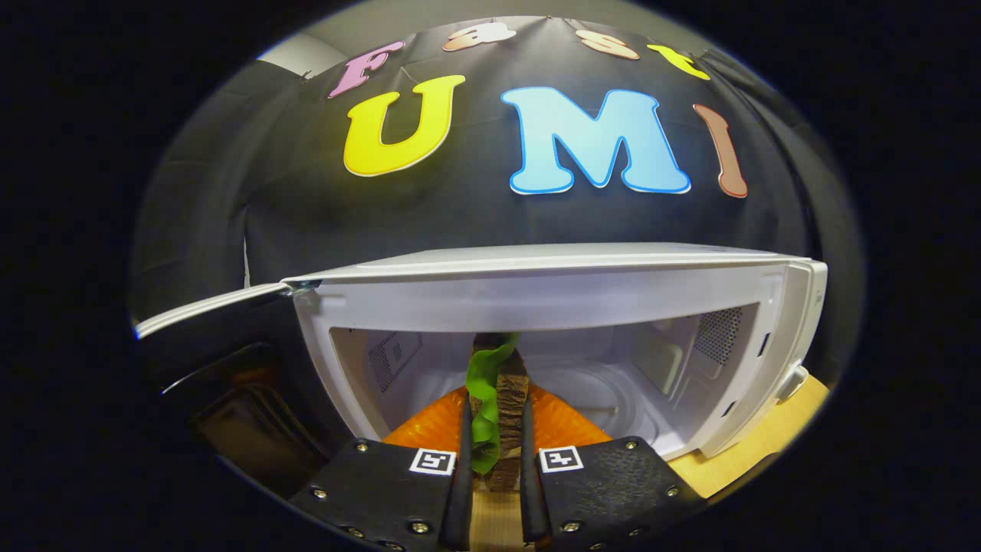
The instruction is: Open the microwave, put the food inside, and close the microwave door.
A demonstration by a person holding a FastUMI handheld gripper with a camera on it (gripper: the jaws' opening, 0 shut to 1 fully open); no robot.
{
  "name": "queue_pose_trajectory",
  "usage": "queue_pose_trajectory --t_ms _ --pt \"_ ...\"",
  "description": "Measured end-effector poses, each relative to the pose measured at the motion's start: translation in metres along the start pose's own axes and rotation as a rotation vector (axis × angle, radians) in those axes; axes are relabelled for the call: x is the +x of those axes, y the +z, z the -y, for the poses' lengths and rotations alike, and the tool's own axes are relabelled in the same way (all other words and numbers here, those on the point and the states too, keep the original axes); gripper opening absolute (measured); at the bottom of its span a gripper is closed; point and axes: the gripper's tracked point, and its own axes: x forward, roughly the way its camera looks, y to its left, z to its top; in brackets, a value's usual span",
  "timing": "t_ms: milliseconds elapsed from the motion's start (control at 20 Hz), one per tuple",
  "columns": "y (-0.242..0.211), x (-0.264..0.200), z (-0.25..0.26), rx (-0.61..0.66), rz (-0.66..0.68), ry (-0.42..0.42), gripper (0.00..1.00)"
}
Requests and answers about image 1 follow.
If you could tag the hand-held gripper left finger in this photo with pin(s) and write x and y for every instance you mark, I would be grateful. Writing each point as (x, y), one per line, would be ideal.
(464, 498)

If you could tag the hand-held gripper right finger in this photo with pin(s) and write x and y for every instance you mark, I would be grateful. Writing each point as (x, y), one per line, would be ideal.
(530, 498)

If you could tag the brown bread lettuce sandwich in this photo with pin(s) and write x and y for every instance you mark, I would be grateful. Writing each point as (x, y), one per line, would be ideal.
(510, 414)

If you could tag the white microwave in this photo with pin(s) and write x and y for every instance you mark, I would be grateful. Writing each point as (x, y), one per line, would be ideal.
(536, 295)

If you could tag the black backdrop cloth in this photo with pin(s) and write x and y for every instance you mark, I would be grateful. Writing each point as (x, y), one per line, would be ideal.
(475, 207)

